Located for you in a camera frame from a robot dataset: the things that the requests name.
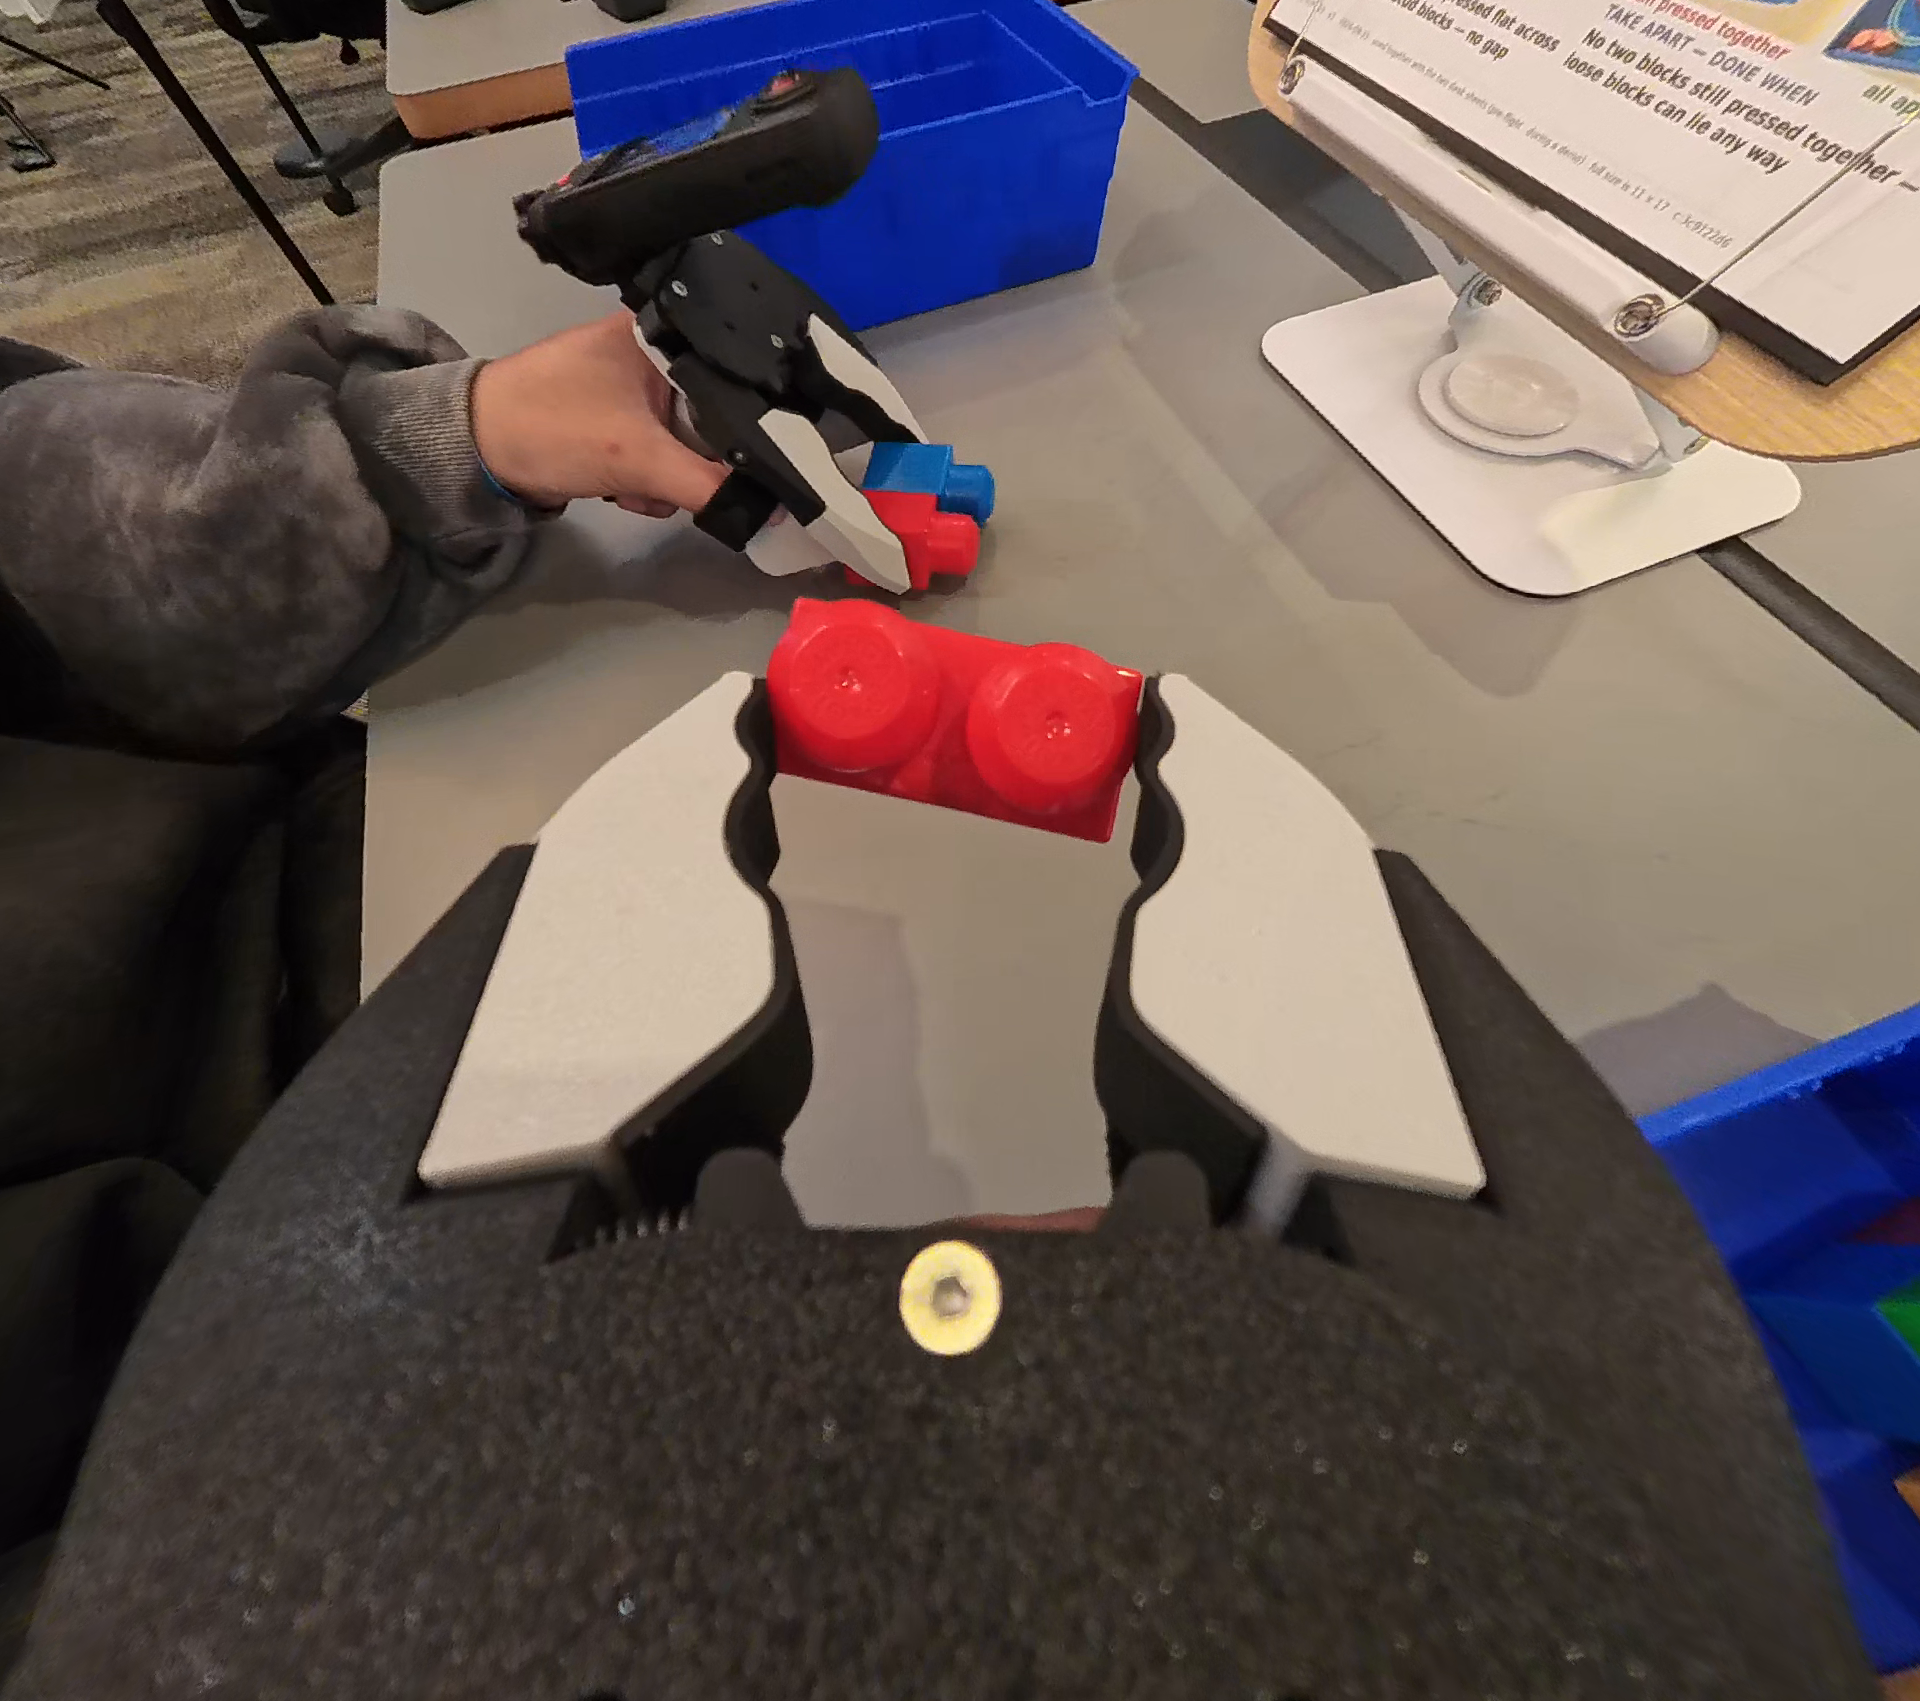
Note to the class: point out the printed instruction sheet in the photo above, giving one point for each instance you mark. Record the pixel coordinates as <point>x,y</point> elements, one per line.
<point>1654,5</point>

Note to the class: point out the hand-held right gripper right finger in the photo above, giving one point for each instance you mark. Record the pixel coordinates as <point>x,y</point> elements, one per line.
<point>1292,981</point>

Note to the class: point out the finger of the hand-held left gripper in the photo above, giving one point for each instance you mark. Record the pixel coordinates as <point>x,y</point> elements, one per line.
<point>847,522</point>
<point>868,399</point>

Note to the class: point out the person's left forearm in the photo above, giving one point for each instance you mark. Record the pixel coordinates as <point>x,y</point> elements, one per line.
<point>225,532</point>

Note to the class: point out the red two-stud block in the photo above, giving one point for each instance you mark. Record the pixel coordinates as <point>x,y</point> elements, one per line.
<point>930,727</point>

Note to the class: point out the white instruction stand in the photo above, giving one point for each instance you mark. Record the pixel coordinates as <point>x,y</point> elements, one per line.
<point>1802,412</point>

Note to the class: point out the red one-stud block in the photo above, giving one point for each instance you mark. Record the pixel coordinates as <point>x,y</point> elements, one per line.
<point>939,546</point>

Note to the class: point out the blue wristband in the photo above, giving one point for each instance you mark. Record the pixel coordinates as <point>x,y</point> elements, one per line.
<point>494,481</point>

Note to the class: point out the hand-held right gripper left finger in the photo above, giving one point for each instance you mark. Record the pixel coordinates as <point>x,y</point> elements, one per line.
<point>615,981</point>

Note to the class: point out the blue plastic bin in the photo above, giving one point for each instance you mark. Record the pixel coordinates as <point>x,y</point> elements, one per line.
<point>991,201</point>
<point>1756,1208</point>

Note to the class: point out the blue one-stud block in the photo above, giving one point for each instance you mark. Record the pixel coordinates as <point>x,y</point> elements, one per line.
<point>915,471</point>

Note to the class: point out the person's dark clothing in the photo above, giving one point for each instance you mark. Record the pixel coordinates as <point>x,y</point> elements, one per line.
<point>120,981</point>

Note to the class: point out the black tripod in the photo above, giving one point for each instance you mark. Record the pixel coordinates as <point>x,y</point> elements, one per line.
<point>166,67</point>

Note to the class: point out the person's left hand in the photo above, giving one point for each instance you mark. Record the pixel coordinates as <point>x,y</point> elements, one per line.
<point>586,427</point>

